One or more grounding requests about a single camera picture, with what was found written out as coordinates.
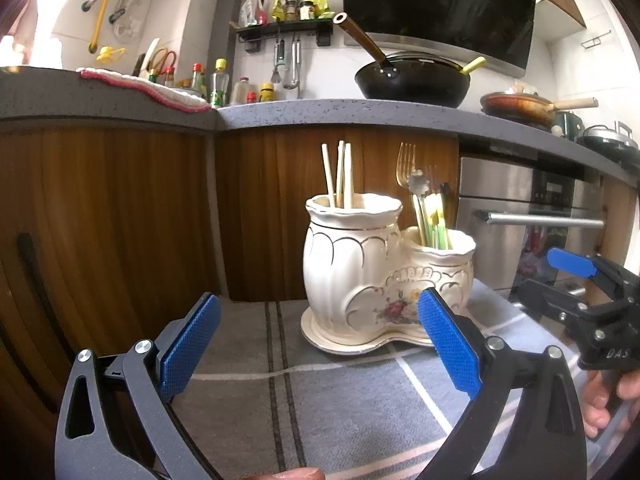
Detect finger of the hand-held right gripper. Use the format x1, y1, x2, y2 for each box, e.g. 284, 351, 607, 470
546, 246, 640, 306
510, 280, 626, 336

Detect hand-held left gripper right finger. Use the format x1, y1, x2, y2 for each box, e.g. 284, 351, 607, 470
416, 286, 588, 480

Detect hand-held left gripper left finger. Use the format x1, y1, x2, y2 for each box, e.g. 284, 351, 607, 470
54, 292, 223, 480

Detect white ceramic utensil holder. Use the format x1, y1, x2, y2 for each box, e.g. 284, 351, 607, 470
300, 191, 488, 357

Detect yellow plastic spoon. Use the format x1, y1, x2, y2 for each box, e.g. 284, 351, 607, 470
426, 192, 443, 250

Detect pale wooden chopstick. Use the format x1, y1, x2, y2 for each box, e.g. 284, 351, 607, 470
321, 144, 335, 208
344, 143, 354, 209

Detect pair of wooden chopsticks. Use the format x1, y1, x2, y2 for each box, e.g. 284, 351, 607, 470
336, 141, 346, 208

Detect person's right hand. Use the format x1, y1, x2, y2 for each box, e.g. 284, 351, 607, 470
582, 373, 640, 439

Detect person's left hand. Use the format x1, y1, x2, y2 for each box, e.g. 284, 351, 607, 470
240, 467, 326, 480

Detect stainless steel oven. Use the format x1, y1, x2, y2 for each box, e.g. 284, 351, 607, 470
457, 155, 608, 301

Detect green plastic spoon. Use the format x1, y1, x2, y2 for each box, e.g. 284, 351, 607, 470
436, 210, 451, 251

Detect black pot with lid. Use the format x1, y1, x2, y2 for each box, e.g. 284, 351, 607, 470
582, 122, 640, 161

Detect grey checkered tablecloth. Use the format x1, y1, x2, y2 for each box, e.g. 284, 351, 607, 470
170, 280, 601, 480

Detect wooden cabinet door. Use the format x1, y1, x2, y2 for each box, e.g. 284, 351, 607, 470
0, 120, 221, 461
216, 127, 460, 301

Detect copper frying pan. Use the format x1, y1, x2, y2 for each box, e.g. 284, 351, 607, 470
480, 91, 599, 128

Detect silver metal spoon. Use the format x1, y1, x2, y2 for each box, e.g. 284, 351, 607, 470
406, 169, 432, 248

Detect white cloth with pink edge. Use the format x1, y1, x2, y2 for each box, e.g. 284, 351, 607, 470
77, 67, 213, 113

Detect white plastic jug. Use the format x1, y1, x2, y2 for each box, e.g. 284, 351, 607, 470
231, 77, 257, 106

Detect grey speckled kitchen countertop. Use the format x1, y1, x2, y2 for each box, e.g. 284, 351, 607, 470
0, 65, 640, 186

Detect yellow cap oil bottle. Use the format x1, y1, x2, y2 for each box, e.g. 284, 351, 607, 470
210, 58, 231, 108

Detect hanging metal ladle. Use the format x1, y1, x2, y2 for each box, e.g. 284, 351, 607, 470
285, 37, 303, 91

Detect black range hood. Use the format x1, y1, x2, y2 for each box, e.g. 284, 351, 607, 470
341, 0, 538, 72

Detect clear plastic bag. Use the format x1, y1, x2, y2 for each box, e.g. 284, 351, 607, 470
240, 0, 268, 26

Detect silver oven door handle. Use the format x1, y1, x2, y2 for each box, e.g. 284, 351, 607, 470
474, 210, 607, 227

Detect black wok with wooden handle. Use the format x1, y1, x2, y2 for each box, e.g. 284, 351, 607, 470
332, 12, 472, 109

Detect red handled scissors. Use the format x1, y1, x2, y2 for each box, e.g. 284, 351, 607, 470
150, 47, 177, 78

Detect white knife handle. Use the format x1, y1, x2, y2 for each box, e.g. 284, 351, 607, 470
132, 37, 161, 78

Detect black wall rack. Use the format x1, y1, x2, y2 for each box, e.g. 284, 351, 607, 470
230, 17, 346, 53

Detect yellow gas hose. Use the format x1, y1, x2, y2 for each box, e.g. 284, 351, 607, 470
89, 0, 121, 55

